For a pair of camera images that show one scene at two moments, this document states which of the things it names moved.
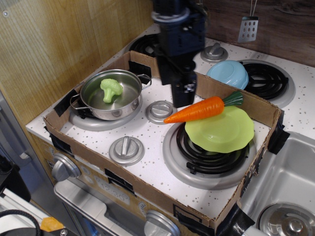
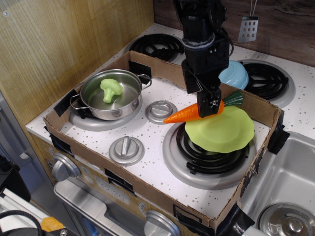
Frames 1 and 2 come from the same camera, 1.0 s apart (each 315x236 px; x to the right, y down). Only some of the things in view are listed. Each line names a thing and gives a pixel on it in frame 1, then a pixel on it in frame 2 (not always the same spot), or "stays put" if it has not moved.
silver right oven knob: (158, 223) stays put
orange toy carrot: (208, 107) stays put
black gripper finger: (184, 90) -> (208, 103)
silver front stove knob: (126, 151) stays put
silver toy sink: (280, 200) stays put
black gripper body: (182, 36) -> (206, 57)
